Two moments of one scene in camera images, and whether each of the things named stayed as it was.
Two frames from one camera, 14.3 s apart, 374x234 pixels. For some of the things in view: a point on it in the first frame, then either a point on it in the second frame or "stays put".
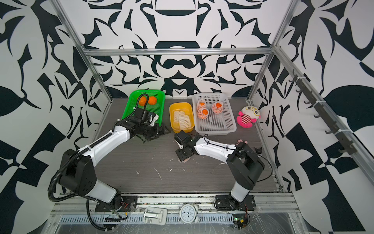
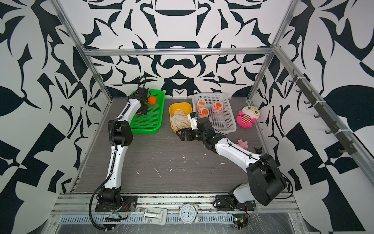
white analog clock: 188,213 stays put
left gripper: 158,133 → 144,111
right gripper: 179,155 → 188,130
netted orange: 152,100 stays put
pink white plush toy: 248,115 stays put
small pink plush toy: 241,140 stays put
